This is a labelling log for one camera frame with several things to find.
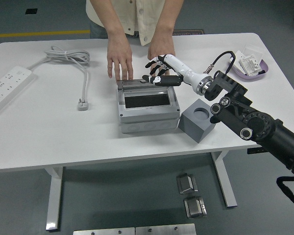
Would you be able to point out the person's left hand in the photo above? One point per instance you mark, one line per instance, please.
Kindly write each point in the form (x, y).
(161, 47)

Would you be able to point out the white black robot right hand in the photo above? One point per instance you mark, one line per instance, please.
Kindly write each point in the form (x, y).
(183, 71)

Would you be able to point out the person's right hand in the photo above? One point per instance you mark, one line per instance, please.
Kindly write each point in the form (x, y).
(118, 56)

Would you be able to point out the clear hinged box lid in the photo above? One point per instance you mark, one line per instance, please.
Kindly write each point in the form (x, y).
(134, 83)

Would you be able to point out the person's right forearm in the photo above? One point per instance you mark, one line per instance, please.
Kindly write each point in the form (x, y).
(110, 17)

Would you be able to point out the person's left forearm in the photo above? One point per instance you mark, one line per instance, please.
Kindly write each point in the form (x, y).
(166, 19)

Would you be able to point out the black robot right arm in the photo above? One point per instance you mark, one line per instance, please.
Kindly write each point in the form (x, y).
(259, 124)

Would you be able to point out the white flat card box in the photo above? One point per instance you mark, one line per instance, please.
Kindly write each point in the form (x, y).
(238, 55)

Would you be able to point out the grey electrical box body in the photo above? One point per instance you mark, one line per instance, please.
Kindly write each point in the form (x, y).
(149, 118)

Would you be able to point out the person's torso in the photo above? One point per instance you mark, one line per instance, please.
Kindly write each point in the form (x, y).
(137, 17)

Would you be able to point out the grey block with round hole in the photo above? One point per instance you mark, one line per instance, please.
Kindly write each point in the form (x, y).
(193, 127)

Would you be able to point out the purple tray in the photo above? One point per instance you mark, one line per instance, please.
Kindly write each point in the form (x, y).
(254, 77)

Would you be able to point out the clear plastic bag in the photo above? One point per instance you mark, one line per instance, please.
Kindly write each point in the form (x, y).
(254, 50)

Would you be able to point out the metal block on floor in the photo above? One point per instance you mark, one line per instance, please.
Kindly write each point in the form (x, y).
(186, 183)
(194, 207)

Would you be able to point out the white power strip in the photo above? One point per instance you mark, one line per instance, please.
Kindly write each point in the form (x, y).
(7, 85)

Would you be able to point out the white table leg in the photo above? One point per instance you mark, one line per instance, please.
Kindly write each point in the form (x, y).
(54, 195)
(225, 181)

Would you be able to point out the metal plate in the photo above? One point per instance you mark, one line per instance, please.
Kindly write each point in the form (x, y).
(103, 231)
(165, 230)

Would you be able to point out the white switch module in bag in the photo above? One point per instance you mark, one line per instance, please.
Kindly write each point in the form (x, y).
(250, 64)

